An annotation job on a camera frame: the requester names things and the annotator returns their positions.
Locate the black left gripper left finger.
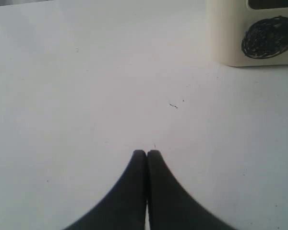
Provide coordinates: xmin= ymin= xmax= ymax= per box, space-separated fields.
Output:
xmin=66 ymin=150 xmax=147 ymax=230

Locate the cream bin with circle mark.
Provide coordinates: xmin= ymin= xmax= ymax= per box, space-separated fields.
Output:
xmin=205 ymin=0 xmax=288 ymax=67

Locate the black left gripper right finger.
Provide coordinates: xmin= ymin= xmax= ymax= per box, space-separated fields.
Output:
xmin=147 ymin=150 xmax=233 ymax=230

